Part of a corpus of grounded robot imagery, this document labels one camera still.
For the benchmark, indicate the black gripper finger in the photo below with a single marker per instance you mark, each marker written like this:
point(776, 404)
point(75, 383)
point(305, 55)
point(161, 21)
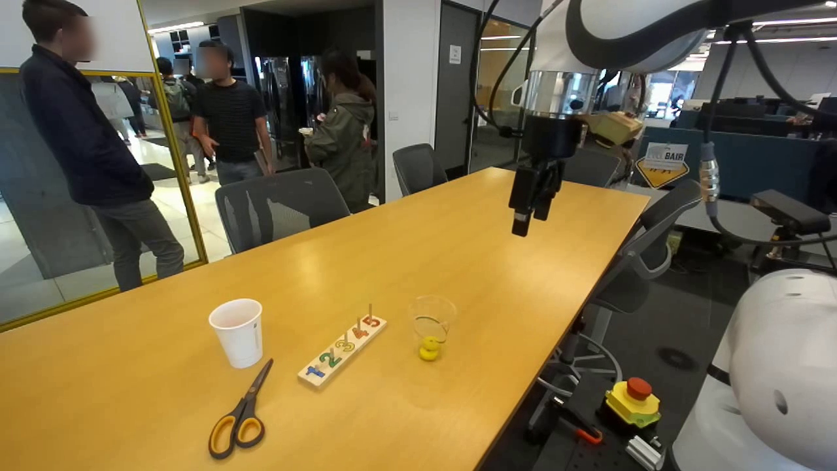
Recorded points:
point(547, 191)
point(521, 200)

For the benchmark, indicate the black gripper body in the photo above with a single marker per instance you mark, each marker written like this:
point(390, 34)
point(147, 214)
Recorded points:
point(550, 140)

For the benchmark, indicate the yellow disc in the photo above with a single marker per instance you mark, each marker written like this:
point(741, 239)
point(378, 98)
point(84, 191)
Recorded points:
point(429, 343)
point(429, 357)

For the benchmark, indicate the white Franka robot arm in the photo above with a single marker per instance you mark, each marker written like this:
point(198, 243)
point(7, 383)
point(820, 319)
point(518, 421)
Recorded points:
point(785, 366)

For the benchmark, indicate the white paper cup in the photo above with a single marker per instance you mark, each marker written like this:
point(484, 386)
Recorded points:
point(236, 336)

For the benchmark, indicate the black office chair with armrest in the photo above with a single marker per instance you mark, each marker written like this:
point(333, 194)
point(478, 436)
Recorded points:
point(649, 230)

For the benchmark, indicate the grey office chair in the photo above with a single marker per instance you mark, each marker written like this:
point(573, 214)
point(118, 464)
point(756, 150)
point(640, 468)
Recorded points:
point(279, 205)
point(418, 169)

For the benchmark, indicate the white yellow sign stand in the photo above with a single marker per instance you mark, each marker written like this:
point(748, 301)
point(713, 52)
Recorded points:
point(665, 159)

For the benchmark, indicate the person in green jacket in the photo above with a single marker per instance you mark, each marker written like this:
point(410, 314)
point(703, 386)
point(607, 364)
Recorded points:
point(342, 140)

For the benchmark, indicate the yellow emergency stop red button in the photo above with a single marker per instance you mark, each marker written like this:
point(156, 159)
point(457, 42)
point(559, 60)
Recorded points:
point(633, 404)

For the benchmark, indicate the wooden number puzzle board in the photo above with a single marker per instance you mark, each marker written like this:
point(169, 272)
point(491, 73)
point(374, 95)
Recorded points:
point(344, 348)

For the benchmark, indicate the black orange bar clamp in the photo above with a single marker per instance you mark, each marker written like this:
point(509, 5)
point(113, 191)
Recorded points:
point(586, 433)

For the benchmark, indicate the black padded chair armrest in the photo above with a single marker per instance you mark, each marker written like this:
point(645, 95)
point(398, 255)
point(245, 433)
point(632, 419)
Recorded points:
point(789, 211)

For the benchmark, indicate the grey metal block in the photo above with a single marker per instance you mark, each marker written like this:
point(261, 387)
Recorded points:
point(645, 450)

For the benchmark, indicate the person in dark t-shirt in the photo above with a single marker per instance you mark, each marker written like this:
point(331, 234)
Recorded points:
point(228, 112)

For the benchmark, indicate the person in grey shirt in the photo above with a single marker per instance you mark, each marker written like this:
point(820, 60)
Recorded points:
point(176, 101)

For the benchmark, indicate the person in black jacket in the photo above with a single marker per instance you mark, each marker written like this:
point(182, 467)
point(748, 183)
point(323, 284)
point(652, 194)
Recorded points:
point(87, 146)

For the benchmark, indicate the yellow partition post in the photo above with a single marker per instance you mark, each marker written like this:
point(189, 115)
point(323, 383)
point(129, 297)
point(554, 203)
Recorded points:
point(174, 131)

